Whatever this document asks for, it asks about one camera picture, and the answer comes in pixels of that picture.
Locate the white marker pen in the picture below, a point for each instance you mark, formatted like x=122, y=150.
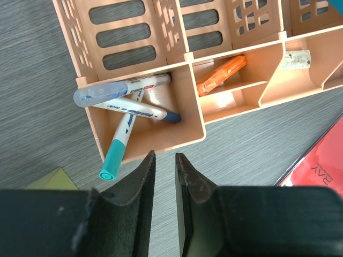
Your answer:
x=139, y=111

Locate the red A4 folder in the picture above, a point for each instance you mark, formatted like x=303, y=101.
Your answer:
x=320, y=164

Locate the blue white pen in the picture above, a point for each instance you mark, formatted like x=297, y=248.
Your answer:
x=92, y=95

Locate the teal A4 folder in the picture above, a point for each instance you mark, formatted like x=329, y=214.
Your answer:
x=338, y=5

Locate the small white eraser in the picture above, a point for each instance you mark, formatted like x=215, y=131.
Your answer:
x=296, y=60

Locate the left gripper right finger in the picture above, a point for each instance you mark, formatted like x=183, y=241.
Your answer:
x=222, y=220

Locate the green metal drawer cabinet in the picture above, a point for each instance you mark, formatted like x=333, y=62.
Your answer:
x=55, y=180

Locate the teal capped white pen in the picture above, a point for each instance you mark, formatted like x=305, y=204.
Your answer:
x=120, y=139

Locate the orange plastic file organizer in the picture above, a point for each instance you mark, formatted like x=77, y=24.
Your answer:
x=190, y=41

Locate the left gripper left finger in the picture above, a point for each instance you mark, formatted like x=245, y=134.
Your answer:
x=115, y=222

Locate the orange highlighter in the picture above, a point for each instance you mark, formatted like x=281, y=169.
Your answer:
x=220, y=74

